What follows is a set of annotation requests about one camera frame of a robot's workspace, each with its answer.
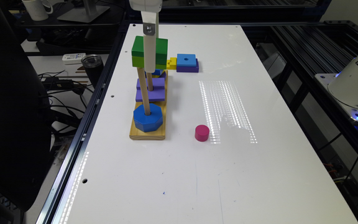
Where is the pink cylinder block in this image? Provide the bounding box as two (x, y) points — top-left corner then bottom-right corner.
(195, 124), (209, 142)

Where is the wooden peg base board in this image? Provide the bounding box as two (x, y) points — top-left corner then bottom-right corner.
(129, 71), (168, 140)

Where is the purple square block on peg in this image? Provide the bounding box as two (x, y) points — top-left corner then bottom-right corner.
(135, 78), (165, 102)

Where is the black office chair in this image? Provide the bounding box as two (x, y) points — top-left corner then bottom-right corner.
(0, 8), (52, 211)

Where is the wooden peg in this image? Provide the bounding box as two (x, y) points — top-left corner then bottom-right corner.
(146, 72), (154, 91)
(137, 67), (151, 116)

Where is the monitor stand base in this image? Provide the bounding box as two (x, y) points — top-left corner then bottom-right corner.
(57, 0), (110, 23)

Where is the blue block on rear peg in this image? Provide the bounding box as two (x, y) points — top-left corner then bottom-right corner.
(152, 69), (164, 76)

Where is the white remote control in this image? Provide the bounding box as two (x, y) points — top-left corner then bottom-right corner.
(62, 53), (86, 65)

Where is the middle wooden peg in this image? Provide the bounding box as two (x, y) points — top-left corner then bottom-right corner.
(146, 72), (154, 91)

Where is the black tumbler cup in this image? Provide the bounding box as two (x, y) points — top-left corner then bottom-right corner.
(81, 54), (104, 88)

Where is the light blue square block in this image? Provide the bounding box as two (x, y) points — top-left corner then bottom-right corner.
(177, 54), (196, 67)

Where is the white mug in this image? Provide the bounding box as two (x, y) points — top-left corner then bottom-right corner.
(22, 0), (53, 21)

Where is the blue octagon block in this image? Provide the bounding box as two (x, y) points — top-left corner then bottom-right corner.
(134, 103), (163, 133)

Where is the dark purple square block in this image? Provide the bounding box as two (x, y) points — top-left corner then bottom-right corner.
(177, 59), (200, 73)

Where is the front wooden peg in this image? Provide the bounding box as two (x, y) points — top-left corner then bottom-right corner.
(137, 67), (151, 116)

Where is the yellow block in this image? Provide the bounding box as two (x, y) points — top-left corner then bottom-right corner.
(167, 57), (177, 70)

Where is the dark green square block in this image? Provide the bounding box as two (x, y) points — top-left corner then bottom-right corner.
(131, 36), (168, 64)

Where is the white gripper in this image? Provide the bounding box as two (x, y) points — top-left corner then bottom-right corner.
(129, 0), (162, 73)

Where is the light green square block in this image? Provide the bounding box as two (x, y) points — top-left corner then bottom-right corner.
(132, 56), (167, 70)

